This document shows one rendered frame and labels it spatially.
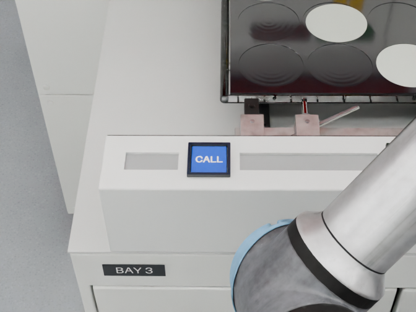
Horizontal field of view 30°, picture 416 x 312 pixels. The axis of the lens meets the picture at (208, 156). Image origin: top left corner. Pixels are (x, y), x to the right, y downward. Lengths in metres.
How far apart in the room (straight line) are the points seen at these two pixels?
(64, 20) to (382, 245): 1.03
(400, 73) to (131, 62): 0.46
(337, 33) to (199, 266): 0.45
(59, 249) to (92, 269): 0.99
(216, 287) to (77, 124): 0.77
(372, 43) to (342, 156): 0.31
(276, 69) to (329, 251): 0.53
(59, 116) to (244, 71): 0.70
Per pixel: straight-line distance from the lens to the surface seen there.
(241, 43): 1.27
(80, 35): 1.64
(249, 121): 1.13
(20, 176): 2.32
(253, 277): 0.79
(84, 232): 1.13
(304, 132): 1.12
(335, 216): 0.76
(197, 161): 1.01
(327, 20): 1.33
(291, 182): 0.99
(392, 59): 1.27
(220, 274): 1.14
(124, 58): 1.38
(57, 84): 1.75
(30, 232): 2.19
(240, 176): 0.99
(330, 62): 1.25
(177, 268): 1.13
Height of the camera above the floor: 1.72
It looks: 49 degrees down
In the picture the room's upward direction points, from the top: 1 degrees counter-clockwise
